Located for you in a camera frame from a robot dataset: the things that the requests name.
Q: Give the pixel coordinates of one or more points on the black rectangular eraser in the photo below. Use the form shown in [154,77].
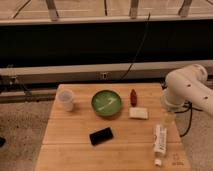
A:
[101,136]

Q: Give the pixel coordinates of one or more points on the green bowl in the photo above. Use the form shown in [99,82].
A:
[106,103]

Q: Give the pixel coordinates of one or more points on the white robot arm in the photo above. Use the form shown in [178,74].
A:
[187,84]

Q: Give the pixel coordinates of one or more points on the translucent plastic cup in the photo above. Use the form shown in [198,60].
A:
[66,99]

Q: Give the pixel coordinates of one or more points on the white toothpaste tube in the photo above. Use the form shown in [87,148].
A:
[160,144]

